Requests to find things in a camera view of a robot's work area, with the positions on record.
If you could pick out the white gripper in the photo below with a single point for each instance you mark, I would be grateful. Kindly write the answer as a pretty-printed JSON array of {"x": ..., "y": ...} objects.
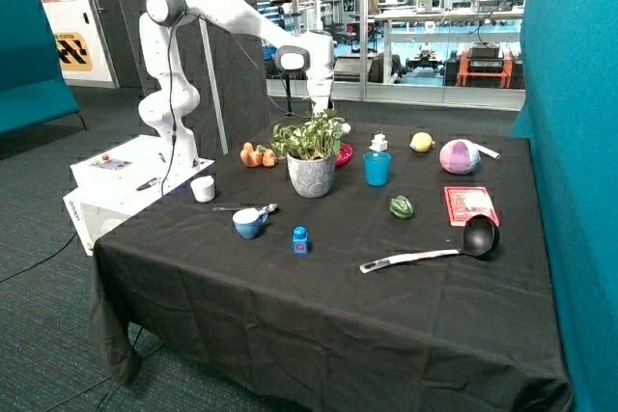
[{"x": 320, "y": 104}]

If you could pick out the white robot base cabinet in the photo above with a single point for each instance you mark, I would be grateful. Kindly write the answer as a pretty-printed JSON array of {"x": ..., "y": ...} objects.
[{"x": 116, "y": 184}]

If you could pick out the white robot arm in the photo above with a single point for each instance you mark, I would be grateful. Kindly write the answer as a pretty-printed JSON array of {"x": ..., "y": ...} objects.
[{"x": 172, "y": 33}]

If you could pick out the green white leafy plant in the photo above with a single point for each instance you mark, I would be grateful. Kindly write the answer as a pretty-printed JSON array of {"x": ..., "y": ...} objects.
[{"x": 316, "y": 138}]

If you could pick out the red plate with rings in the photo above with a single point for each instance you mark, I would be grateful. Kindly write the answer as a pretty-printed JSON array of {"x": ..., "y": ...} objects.
[{"x": 343, "y": 155}]

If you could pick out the grey patterned plant pot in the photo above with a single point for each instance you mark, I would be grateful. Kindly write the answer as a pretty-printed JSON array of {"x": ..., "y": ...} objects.
[{"x": 311, "y": 179}]

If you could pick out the white power adapter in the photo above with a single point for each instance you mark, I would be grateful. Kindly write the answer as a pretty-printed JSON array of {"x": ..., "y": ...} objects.
[{"x": 379, "y": 142}]

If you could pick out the orange plush toy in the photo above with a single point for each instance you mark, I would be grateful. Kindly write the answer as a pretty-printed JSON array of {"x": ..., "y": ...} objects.
[{"x": 257, "y": 156}]

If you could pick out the blue plastic tumbler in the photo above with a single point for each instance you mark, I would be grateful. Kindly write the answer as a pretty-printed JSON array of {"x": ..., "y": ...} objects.
[{"x": 376, "y": 167}]

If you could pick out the grey acoustic panel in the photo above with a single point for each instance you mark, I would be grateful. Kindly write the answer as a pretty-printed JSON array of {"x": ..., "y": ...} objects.
[{"x": 227, "y": 70}]

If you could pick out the yellow lemon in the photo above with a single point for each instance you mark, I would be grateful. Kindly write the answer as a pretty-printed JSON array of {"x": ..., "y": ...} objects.
[{"x": 421, "y": 142}]

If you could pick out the metal spoon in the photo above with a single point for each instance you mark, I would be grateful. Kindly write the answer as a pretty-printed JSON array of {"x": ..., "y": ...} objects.
[{"x": 269, "y": 208}]

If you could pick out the green toy bell pepper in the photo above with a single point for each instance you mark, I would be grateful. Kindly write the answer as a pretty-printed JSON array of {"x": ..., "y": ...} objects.
[{"x": 401, "y": 207}]

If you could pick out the blue teacup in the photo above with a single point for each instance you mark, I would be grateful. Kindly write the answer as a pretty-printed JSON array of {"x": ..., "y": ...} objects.
[{"x": 248, "y": 221}]

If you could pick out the blue toy block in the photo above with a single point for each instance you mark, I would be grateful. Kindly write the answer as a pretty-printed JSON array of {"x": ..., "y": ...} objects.
[{"x": 300, "y": 241}]

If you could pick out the small white cup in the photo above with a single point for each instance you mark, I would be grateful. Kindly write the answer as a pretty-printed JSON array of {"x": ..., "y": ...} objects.
[{"x": 203, "y": 189}]

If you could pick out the pink purple plush ball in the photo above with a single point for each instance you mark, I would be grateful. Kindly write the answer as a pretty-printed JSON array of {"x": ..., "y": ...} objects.
[{"x": 459, "y": 157}]

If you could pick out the black tablecloth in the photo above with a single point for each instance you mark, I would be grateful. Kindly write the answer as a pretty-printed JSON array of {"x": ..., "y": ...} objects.
[{"x": 382, "y": 314}]

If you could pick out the orange black equipment rack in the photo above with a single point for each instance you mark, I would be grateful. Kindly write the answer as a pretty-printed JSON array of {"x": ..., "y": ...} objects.
[{"x": 485, "y": 65}]

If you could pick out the red card booklet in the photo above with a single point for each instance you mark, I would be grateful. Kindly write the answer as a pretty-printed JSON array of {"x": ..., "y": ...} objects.
[{"x": 464, "y": 202}]

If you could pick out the yellow black hazard sign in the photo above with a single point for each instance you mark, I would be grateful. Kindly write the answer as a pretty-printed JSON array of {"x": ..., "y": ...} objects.
[{"x": 73, "y": 52}]

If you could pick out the teal partition right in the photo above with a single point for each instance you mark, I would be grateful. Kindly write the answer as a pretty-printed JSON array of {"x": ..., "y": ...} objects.
[{"x": 569, "y": 53}]

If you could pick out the teal sofa left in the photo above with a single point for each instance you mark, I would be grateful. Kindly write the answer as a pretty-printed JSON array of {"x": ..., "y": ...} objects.
[{"x": 33, "y": 89}]

